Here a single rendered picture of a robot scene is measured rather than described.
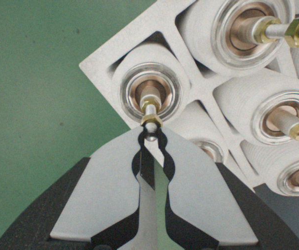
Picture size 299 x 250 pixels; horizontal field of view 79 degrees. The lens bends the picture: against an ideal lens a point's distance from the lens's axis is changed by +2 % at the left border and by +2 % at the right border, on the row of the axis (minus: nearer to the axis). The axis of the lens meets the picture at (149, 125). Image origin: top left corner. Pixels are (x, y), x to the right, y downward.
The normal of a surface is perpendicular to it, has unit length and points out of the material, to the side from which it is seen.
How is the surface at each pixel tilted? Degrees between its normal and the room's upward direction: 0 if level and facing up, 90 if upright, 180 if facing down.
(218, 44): 4
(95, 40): 0
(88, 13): 0
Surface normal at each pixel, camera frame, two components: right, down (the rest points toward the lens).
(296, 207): -0.77, -0.56
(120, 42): 0.00, 0.47
